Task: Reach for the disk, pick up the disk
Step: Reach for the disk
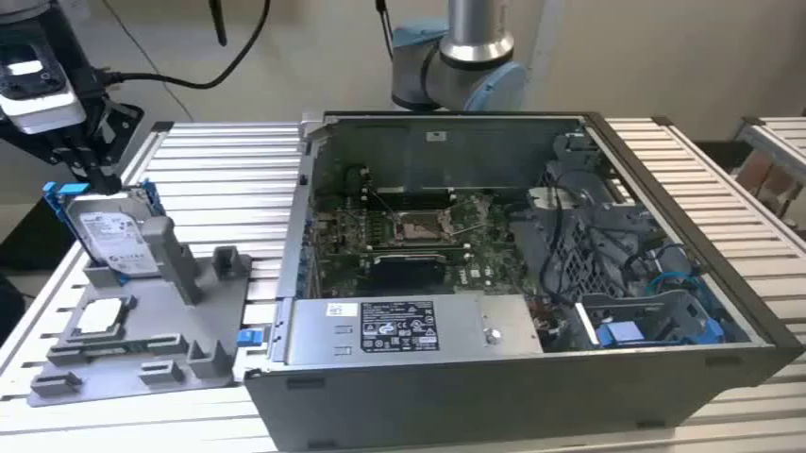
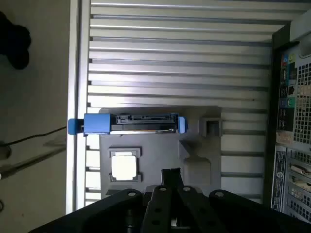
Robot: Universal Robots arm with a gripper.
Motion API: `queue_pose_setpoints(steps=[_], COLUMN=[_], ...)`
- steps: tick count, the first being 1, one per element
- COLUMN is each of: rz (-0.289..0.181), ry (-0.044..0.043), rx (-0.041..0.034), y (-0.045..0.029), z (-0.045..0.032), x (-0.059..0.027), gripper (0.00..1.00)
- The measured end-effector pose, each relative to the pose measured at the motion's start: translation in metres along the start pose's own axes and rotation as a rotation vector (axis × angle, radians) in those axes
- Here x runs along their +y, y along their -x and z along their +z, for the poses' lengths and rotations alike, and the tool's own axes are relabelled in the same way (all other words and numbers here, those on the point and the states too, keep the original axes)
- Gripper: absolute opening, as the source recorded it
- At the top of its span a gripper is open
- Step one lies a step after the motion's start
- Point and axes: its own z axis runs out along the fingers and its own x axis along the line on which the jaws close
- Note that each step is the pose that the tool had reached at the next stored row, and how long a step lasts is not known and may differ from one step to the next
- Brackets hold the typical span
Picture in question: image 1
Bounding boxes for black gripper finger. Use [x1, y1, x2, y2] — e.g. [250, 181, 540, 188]
[38, 135, 103, 191]
[99, 98, 147, 195]

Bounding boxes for hard disk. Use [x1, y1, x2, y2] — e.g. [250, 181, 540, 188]
[42, 177, 169, 276]

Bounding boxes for grey disk bay cage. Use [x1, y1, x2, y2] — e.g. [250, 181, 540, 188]
[507, 159, 752, 353]

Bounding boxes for silver CPU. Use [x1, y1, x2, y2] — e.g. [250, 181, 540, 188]
[74, 297, 138, 336]

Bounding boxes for grey parts rack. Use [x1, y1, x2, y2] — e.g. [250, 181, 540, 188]
[28, 214, 255, 408]

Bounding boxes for dark RAM stick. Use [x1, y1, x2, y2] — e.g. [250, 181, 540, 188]
[62, 337, 185, 355]

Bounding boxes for CPU socket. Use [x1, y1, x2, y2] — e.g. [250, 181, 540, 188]
[390, 210, 457, 244]

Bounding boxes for RAM slot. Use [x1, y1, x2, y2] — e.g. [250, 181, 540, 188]
[363, 241, 470, 251]

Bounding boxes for silver power supply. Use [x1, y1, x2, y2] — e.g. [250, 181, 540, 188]
[286, 294, 548, 369]

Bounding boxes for green motherboard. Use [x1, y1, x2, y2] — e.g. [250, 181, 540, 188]
[305, 186, 544, 296]

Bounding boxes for black open PC case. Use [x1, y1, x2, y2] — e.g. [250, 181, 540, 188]
[242, 110, 806, 450]

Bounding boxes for brown boards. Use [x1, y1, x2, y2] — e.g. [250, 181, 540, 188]
[734, 154, 798, 219]

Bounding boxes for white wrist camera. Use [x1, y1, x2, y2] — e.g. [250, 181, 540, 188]
[0, 44, 84, 135]

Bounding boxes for thick black cable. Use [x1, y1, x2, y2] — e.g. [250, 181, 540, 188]
[103, 0, 274, 91]

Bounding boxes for black hanging strap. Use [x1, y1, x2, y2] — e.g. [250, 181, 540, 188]
[209, 0, 230, 47]

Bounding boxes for thin black cable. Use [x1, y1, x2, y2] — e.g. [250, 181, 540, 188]
[374, 0, 397, 61]

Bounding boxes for black wire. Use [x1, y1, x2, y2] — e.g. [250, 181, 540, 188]
[538, 186, 608, 304]

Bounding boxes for blue plastic bracket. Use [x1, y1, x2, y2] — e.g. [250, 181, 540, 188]
[594, 320, 645, 349]

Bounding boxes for light blue wire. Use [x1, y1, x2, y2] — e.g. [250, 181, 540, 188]
[646, 263, 721, 304]

